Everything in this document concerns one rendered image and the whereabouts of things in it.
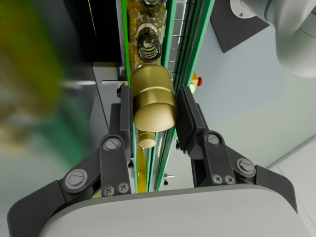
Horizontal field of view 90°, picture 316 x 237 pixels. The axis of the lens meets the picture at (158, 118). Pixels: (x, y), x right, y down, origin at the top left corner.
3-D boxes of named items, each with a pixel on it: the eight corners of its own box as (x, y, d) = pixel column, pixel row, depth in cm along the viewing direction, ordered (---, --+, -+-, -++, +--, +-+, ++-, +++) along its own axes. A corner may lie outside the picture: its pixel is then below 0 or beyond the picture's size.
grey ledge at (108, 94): (96, 51, 54) (90, 70, 46) (122, 51, 55) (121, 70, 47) (122, 167, 126) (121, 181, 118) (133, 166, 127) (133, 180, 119)
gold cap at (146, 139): (142, 132, 35) (142, 150, 32) (134, 123, 32) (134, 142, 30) (156, 128, 34) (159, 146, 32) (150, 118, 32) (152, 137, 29)
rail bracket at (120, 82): (104, 60, 47) (98, 89, 38) (128, 60, 48) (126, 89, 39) (106, 72, 50) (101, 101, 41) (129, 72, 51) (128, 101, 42)
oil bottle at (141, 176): (137, 172, 112) (138, 218, 94) (145, 171, 113) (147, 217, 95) (137, 175, 117) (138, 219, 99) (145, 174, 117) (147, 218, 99)
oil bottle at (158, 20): (128, -24, 33) (125, 9, 19) (155, -21, 34) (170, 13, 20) (129, 8, 37) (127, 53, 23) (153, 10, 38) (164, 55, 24)
